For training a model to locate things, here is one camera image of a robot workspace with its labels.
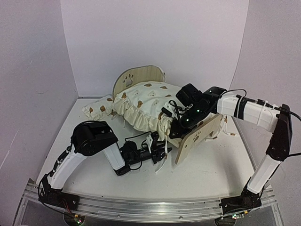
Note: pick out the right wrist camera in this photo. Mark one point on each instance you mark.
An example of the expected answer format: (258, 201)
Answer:
(171, 110)

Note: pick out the wooden pet bed frame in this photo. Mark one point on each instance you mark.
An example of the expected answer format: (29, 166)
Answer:
(149, 104)

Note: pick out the large bear print cushion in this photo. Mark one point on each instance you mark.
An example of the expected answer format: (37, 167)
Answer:
(140, 93)

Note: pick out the small bear print pillow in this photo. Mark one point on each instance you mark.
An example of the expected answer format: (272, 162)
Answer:
(99, 109)

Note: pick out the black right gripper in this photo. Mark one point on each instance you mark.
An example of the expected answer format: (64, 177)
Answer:
(175, 126)

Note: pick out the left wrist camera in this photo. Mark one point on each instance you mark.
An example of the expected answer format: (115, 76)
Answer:
(151, 141)

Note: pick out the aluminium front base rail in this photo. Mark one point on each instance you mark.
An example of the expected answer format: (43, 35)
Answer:
(152, 211)

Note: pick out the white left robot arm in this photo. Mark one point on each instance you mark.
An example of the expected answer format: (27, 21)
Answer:
(90, 138)

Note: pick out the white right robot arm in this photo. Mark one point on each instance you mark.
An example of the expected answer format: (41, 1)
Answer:
(274, 119)

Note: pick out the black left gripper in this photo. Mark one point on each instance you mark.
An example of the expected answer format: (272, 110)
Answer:
(158, 155)

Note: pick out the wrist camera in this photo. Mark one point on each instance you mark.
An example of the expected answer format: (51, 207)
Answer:
(151, 141)
(171, 110)

